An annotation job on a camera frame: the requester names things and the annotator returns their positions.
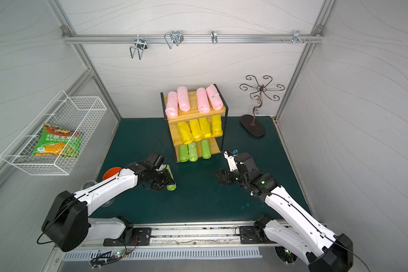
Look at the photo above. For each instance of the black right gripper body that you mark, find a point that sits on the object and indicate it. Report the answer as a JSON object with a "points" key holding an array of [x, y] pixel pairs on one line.
{"points": [[232, 175]]}

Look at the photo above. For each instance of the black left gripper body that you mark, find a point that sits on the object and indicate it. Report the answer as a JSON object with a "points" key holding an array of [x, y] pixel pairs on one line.
{"points": [[161, 180]]}

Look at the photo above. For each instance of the green trash bag roll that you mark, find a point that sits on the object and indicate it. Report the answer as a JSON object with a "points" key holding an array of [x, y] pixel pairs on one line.
{"points": [[192, 152], [205, 147], [167, 181], [183, 153]]}

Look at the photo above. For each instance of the yellow trash bag roll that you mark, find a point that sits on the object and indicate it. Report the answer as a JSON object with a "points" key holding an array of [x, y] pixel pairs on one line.
{"points": [[185, 133], [195, 130], [205, 127], [216, 125]]}

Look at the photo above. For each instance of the pink trash bag roll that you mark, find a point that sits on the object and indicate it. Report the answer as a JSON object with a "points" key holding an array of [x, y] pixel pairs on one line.
{"points": [[183, 99], [214, 97], [171, 107], [202, 100]]}

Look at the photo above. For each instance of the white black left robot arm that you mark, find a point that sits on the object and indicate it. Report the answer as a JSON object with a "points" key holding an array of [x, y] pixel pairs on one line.
{"points": [[69, 222]]}

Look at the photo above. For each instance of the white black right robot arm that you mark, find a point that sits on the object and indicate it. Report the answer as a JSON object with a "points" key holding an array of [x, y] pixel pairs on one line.
{"points": [[339, 258]]}

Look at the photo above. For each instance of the three-tier wooden shelf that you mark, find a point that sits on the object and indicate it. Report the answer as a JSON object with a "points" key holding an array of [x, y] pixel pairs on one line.
{"points": [[216, 142]]}

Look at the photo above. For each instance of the orange plastic bowl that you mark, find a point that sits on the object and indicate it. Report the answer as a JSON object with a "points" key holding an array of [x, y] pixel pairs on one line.
{"points": [[111, 172]]}

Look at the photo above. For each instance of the black metal jewelry stand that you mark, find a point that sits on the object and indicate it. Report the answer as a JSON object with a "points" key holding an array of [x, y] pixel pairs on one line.
{"points": [[257, 94]]}

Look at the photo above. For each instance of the green snack bag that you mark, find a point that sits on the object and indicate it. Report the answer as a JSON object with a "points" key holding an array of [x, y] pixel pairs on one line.
{"points": [[57, 141]]}

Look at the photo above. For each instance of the metal double hook left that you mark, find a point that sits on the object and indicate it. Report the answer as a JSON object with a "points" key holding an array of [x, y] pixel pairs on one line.
{"points": [[138, 49]]}

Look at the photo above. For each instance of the metal double hook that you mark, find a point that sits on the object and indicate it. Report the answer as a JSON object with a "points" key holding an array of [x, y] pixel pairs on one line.
{"points": [[174, 37], [138, 49]]}

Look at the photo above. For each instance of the small metal hook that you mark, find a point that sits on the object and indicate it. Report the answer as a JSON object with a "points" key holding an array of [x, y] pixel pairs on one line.
{"points": [[214, 37]]}

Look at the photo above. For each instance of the metal double hook middle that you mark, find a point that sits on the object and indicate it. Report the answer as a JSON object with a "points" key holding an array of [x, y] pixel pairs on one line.
{"points": [[174, 37]]}

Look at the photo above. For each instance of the metal hook right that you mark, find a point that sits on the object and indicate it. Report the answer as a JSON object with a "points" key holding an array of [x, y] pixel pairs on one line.
{"points": [[296, 39]]}

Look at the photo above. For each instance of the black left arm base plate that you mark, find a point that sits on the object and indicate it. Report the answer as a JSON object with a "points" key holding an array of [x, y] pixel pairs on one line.
{"points": [[136, 237]]}

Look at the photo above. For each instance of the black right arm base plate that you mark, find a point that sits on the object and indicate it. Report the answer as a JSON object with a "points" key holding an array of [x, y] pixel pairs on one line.
{"points": [[250, 234]]}

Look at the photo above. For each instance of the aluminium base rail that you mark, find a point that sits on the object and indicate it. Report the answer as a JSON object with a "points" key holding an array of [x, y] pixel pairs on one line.
{"points": [[197, 234]]}

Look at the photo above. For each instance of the white wire basket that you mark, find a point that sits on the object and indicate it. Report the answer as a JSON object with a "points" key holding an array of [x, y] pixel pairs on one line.
{"points": [[77, 113]]}

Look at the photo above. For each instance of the aluminium top rail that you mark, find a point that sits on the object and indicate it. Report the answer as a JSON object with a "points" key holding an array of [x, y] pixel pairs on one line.
{"points": [[316, 37]]}

